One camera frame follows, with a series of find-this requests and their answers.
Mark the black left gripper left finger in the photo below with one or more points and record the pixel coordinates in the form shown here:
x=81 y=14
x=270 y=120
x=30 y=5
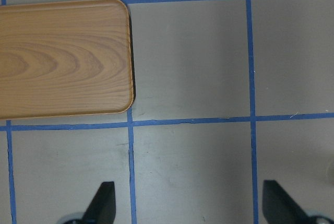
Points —
x=102 y=208

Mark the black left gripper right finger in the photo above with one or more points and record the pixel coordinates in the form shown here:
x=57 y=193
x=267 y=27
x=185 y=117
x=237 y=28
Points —
x=279 y=207

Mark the wooden tray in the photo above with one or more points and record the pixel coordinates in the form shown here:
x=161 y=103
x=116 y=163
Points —
x=66 y=58

